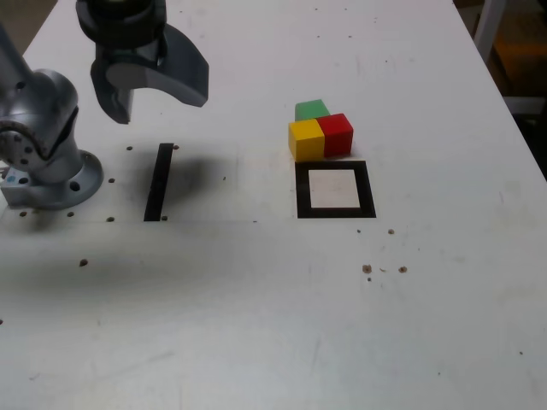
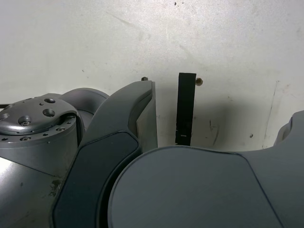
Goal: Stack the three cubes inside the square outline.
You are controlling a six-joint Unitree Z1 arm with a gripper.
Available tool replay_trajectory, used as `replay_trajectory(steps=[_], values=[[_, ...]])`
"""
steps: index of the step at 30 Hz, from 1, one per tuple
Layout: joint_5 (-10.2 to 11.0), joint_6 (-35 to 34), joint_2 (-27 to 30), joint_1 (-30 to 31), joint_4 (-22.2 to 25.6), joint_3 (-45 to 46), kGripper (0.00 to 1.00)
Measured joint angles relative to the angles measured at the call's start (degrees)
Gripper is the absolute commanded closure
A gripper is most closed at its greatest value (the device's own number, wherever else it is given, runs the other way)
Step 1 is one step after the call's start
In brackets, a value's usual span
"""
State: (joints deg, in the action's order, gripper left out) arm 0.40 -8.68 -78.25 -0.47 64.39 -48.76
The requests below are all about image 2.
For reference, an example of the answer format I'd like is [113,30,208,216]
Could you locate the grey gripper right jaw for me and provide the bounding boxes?
[108,110,304,228]

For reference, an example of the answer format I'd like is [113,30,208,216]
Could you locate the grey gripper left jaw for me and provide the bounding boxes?
[48,80,159,228]

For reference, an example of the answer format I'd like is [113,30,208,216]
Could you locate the black tape strip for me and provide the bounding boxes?
[174,72,197,146]

